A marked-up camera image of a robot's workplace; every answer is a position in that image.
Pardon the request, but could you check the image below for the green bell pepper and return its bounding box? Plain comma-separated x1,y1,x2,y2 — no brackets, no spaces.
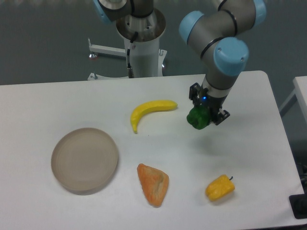
187,106,211,130

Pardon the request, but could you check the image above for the yellow banana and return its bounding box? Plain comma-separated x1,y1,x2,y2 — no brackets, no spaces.
130,100,178,134

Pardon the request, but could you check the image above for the black box at edge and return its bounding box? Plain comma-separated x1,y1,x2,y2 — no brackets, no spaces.
289,194,307,219

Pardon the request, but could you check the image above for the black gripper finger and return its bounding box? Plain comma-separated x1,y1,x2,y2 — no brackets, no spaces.
210,108,230,126
189,83,203,106

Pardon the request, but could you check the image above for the white side table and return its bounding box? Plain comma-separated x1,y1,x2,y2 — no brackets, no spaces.
279,76,307,121

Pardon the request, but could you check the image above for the orange bread wedge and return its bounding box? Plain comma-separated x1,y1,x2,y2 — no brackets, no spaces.
137,163,169,207

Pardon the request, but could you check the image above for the beige round plate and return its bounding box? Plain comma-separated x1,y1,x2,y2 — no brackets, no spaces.
51,128,119,195

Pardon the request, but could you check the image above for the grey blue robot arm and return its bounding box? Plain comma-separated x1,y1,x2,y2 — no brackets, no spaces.
94,0,266,129

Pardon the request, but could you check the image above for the black base cable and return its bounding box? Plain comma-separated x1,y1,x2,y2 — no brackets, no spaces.
126,31,139,79

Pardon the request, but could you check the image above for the yellow bell pepper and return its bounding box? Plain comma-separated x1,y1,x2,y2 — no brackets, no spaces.
205,174,235,202

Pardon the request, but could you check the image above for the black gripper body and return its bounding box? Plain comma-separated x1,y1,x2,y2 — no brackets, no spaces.
199,89,226,114

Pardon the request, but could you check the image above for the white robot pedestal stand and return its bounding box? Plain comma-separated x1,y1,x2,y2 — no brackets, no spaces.
88,8,167,78

